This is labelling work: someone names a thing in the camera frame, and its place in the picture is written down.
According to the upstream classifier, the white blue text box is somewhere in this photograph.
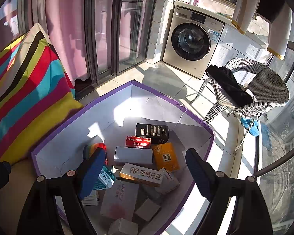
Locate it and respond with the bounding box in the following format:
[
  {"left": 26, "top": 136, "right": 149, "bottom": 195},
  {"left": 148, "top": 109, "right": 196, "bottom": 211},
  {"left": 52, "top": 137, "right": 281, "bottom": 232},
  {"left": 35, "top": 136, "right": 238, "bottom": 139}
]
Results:
[{"left": 82, "top": 190, "right": 100, "bottom": 206}]

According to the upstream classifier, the white medicine box red logo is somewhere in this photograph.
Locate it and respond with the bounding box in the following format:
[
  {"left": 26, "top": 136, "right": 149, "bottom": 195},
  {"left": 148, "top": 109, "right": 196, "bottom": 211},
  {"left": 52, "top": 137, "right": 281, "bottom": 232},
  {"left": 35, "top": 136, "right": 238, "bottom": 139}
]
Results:
[{"left": 92, "top": 165, "right": 116, "bottom": 190}]

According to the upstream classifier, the large white pink-stained box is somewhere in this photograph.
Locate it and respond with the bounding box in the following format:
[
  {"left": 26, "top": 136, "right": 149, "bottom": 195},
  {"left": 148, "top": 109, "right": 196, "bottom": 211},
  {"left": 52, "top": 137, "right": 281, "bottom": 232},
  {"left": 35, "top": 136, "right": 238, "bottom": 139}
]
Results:
[{"left": 100, "top": 179, "right": 139, "bottom": 221}]

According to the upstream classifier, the orange tissue pack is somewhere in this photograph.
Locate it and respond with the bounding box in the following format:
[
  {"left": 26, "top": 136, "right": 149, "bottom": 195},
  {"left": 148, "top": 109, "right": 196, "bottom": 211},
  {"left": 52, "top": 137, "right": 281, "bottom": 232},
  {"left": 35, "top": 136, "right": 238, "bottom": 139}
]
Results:
[{"left": 152, "top": 143, "right": 180, "bottom": 172}]

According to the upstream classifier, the white box purple ribbon logo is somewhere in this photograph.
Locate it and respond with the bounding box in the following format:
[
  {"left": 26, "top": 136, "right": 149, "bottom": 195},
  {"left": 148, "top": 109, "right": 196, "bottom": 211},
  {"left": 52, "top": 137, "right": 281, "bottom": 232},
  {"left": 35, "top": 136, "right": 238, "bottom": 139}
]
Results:
[{"left": 114, "top": 146, "right": 153, "bottom": 165}]

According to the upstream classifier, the red blue product box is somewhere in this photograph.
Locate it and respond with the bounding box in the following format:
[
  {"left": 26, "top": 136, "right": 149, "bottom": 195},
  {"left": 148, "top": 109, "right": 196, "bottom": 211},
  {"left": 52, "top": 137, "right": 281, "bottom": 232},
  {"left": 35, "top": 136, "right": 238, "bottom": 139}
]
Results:
[{"left": 125, "top": 136, "right": 151, "bottom": 149}]

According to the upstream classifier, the black applicator box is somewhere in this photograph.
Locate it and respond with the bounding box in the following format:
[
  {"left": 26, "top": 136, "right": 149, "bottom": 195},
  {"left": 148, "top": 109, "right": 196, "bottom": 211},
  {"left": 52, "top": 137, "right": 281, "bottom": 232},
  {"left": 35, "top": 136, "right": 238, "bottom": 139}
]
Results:
[{"left": 135, "top": 123, "right": 169, "bottom": 144}]

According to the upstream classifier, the small white box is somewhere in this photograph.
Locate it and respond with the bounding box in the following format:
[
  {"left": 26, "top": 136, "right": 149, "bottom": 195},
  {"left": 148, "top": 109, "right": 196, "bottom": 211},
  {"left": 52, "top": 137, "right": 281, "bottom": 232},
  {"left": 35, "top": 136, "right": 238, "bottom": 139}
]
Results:
[{"left": 108, "top": 218, "right": 138, "bottom": 235}]

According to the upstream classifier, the white cube box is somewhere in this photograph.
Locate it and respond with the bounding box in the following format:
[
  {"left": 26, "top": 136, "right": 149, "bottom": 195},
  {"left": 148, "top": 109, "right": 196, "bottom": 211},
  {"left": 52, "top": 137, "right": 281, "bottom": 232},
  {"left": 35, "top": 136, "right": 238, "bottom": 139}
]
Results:
[{"left": 155, "top": 168, "right": 180, "bottom": 195}]

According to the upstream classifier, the grey white square box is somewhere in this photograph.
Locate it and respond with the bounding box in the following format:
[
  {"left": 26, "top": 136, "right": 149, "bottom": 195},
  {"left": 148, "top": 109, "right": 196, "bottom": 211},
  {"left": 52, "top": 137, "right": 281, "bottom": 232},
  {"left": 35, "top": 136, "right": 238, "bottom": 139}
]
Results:
[{"left": 134, "top": 198, "right": 161, "bottom": 222}]

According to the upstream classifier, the beige seat cushion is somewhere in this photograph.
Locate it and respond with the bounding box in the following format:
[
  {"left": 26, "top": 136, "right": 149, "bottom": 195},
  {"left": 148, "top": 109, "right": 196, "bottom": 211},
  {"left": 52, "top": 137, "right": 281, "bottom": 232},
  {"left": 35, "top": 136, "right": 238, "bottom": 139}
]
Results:
[{"left": 0, "top": 159, "right": 65, "bottom": 234}]

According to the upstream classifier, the striped colourful cushion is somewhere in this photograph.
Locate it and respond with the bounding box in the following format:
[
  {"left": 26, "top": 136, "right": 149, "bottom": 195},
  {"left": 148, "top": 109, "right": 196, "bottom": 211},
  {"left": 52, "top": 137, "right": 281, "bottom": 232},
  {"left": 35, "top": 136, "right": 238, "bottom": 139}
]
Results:
[{"left": 0, "top": 23, "right": 83, "bottom": 165}]

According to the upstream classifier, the blue slipper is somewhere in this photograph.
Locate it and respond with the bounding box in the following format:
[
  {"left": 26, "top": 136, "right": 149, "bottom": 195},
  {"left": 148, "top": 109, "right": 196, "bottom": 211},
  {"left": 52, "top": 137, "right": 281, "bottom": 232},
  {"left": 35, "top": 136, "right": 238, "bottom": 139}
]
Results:
[{"left": 240, "top": 118, "right": 260, "bottom": 137}]

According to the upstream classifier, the purple-rimmed white storage box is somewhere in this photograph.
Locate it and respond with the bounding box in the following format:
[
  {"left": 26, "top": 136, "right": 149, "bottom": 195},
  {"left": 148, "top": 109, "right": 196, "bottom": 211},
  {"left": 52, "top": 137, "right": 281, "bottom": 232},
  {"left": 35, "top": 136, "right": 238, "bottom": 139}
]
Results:
[{"left": 32, "top": 80, "right": 215, "bottom": 234}]

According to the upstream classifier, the white wicker chair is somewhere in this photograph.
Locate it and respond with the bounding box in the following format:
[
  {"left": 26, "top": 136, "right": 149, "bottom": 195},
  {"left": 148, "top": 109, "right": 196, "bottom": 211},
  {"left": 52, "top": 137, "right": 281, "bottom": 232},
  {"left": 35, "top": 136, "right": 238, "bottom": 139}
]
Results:
[{"left": 189, "top": 57, "right": 290, "bottom": 150}]

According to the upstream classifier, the black cloth on chair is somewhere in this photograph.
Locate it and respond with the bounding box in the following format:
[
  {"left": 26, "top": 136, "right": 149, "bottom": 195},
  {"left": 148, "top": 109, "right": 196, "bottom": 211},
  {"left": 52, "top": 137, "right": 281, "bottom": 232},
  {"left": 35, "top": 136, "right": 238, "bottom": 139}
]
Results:
[{"left": 206, "top": 65, "right": 253, "bottom": 107}]

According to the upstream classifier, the gold washing machine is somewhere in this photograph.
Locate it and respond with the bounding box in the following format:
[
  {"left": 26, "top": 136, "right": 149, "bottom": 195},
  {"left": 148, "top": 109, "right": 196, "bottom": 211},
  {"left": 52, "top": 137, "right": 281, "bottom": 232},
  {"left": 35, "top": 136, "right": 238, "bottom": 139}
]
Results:
[{"left": 163, "top": 5, "right": 225, "bottom": 79}]

